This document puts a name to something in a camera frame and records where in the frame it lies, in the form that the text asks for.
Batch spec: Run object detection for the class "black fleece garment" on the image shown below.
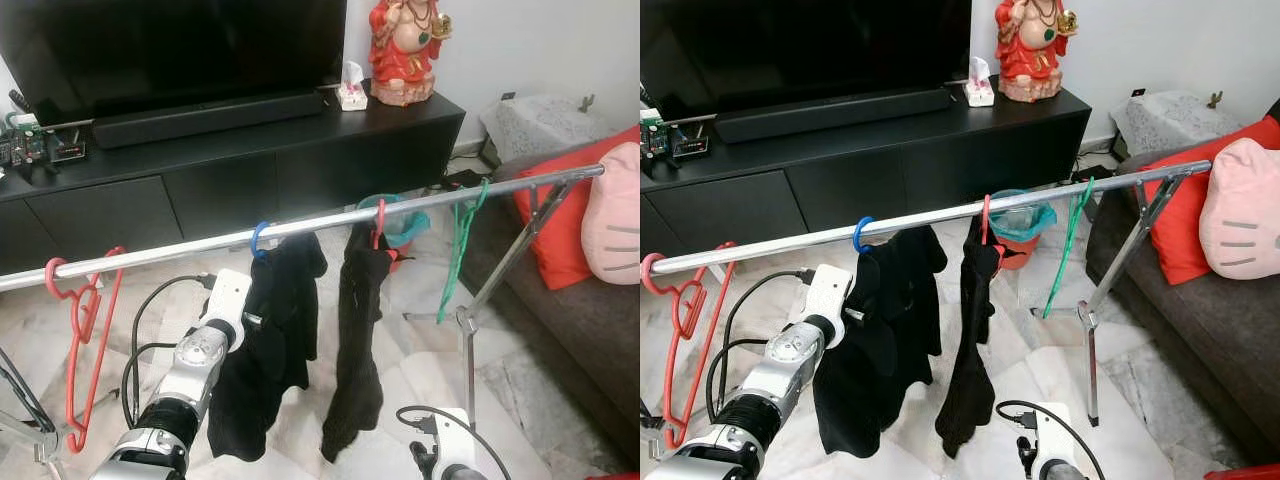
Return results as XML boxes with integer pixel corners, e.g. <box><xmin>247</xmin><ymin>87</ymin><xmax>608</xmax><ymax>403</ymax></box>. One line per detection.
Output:
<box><xmin>207</xmin><ymin>232</ymin><xmax>329</xmax><ymax>463</ymax></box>
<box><xmin>812</xmin><ymin>226</ymin><xmax>949</xmax><ymax>461</ymax></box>

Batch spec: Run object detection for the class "green plastic hanger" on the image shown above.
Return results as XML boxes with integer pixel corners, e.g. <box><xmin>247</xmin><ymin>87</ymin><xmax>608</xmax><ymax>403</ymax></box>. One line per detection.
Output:
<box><xmin>1042</xmin><ymin>177</ymin><xmax>1096</xmax><ymax>321</ymax></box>
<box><xmin>436</xmin><ymin>178</ymin><xmax>491</xmax><ymax>324</ymax></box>

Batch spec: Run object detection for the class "pink cat face cushion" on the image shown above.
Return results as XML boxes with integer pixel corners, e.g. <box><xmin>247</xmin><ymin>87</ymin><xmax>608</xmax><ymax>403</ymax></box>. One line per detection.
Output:
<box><xmin>1199</xmin><ymin>138</ymin><xmax>1280</xmax><ymax>281</ymax></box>
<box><xmin>581</xmin><ymin>142</ymin><xmax>641</xmax><ymax>286</ymax></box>

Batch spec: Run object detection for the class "red cushion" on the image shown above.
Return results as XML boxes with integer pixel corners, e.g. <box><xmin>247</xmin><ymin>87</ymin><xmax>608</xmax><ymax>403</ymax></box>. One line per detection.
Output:
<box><xmin>512</xmin><ymin>125</ymin><xmax>639</xmax><ymax>291</ymax></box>
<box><xmin>1143</xmin><ymin>115</ymin><xmax>1280</xmax><ymax>286</ymax></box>

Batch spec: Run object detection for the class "green circuit board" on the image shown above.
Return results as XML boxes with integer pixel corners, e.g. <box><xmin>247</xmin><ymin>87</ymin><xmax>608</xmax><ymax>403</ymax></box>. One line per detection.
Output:
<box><xmin>640</xmin><ymin>112</ymin><xmax>673</xmax><ymax>159</ymax></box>
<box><xmin>5</xmin><ymin>113</ymin><xmax>51</xmax><ymax>167</ymax></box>

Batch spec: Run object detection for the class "dark brown fabric sofa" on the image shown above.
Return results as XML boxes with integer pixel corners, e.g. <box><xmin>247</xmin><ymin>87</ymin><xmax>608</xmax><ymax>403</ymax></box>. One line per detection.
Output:
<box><xmin>465</xmin><ymin>150</ymin><xmax>641</xmax><ymax>461</ymax></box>
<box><xmin>1087</xmin><ymin>100</ymin><xmax>1280</xmax><ymax>446</ymax></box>

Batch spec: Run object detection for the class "white lace covered side table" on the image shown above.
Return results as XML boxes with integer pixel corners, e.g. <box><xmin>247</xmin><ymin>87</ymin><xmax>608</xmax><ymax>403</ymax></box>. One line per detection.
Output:
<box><xmin>1110</xmin><ymin>90</ymin><xmax>1226</xmax><ymax>156</ymax></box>
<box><xmin>480</xmin><ymin>93</ymin><xmax>613</xmax><ymax>166</ymax></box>

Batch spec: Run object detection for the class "black soundbar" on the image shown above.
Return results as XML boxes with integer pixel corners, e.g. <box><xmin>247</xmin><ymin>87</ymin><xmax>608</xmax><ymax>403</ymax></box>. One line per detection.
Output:
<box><xmin>92</xmin><ymin>90</ymin><xmax>326</xmax><ymax>151</ymax></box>
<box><xmin>713</xmin><ymin>87</ymin><xmax>952</xmax><ymax>144</ymax></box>

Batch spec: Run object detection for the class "black flat television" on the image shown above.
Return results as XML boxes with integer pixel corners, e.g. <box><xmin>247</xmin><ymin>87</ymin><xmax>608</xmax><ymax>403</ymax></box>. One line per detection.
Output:
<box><xmin>640</xmin><ymin>0</ymin><xmax>972</xmax><ymax>113</ymax></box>
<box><xmin>0</xmin><ymin>0</ymin><xmax>348</xmax><ymax>126</ymax></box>

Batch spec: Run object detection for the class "chrome metal clothes rack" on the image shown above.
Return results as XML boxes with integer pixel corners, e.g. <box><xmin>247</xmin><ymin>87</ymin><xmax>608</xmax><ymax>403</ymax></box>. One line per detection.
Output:
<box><xmin>640</xmin><ymin>158</ymin><xmax>1214</xmax><ymax>461</ymax></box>
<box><xmin>0</xmin><ymin>163</ymin><xmax>607</xmax><ymax>469</ymax></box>

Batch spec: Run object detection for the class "long black garment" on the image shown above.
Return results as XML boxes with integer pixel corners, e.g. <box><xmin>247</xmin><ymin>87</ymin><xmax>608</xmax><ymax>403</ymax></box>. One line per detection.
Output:
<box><xmin>320</xmin><ymin>222</ymin><xmax>396</xmax><ymax>463</ymax></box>
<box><xmin>935</xmin><ymin>215</ymin><xmax>1004</xmax><ymax>459</ymax></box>

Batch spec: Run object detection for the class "red laughing Buddha statue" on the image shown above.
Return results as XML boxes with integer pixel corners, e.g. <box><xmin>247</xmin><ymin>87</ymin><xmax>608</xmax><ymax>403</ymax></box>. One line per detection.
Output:
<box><xmin>368</xmin><ymin>0</ymin><xmax>453</xmax><ymax>107</ymax></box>
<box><xmin>994</xmin><ymin>0</ymin><xmax>1079</xmax><ymax>103</ymax></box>

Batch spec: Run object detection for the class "black television cabinet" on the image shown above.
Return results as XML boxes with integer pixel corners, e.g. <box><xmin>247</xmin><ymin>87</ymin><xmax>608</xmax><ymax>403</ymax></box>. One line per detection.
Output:
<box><xmin>0</xmin><ymin>90</ymin><xmax>467</xmax><ymax>276</ymax></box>
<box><xmin>640</xmin><ymin>88</ymin><xmax>1093</xmax><ymax>251</ymax></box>

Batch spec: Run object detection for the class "white pink tissue box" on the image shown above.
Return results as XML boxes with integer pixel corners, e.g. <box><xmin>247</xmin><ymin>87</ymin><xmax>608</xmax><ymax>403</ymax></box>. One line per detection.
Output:
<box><xmin>963</xmin><ymin>57</ymin><xmax>996</xmax><ymax>108</ymax></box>
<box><xmin>337</xmin><ymin>60</ymin><xmax>369</xmax><ymax>111</ymax></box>

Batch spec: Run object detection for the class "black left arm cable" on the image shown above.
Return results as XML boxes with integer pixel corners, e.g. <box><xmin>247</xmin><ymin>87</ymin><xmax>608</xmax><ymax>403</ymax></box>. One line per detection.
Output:
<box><xmin>120</xmin><ymin>272</ymin><xmax>216</xmax><ymax>429</ymax></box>
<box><xmin>705</xmin><ymin>268</ymin><xmax>816</xmax><ymax>426</ymax></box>

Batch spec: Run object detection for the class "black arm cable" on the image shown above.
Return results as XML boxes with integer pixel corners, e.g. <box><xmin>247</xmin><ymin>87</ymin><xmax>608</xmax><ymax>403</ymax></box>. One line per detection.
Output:
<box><xmin>705</xmin><ymin>268</ymin><xmax>816</xmax><ymax>426</ymax></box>
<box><xmin>120</xmin><ymin>272</ymin><xmax>216</xmax><ymax>429</ymax></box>
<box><xmin>995</xmin><ymin>400</ymin><xmax>1106</xmax><ymax>480</ymax></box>
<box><xmin>395</xmin><ymin>404</ymin><xmax>513</xmax><ymax>480</ymax></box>

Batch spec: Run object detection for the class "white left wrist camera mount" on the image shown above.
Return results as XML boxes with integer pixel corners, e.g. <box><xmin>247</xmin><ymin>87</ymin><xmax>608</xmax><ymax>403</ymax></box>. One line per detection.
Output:
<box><xmin>803</xmin><ymin>264</ymin><xmax>853</xmax><ymax>323</ymax></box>
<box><xmin>200</xmin><ymin>268</ymin><xmax>253</xmax><ymax>326</ymax></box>

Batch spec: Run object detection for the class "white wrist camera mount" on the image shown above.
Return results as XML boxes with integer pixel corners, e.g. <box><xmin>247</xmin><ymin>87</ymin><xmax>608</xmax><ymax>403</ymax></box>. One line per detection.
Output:
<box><xmin>200</xmin><ymin>268</ymin><xmax>253</xmax><ymax>326</ymax></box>
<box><xmin>803</xmin><ymin>264</ymin><xmax>853</xmax><ymax>323</ymax></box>
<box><xmin>1030</xmin><ymin>402</ymin><xmax>1076</xmax><ymax>471</ymax></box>
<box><xmin>432</xmin><ymin>407</ymin><xmax>476</xmax><ymax>471</ymax></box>

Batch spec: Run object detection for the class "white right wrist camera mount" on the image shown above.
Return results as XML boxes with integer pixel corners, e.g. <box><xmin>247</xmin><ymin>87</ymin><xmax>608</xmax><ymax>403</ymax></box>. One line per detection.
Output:
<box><xmin>1030</xmin><ymin>402</ymin><xmax>1076</xmax><ymax>471</ymax></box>
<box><xmin>432</xmin><ymin>407</ymin><xmax>476</xmax><ymax>471</ymax></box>

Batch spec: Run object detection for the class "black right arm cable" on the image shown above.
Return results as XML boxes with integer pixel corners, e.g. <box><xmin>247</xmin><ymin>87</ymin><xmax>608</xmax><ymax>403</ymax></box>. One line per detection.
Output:
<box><xmin>395</xmin><ymin>404</ymin><xmax>513</xmax><ymax>480</ymax></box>
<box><xmin>995</xmin><ymin>400</ymin><xmax>1106</xmax><ymax>480</ymax></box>

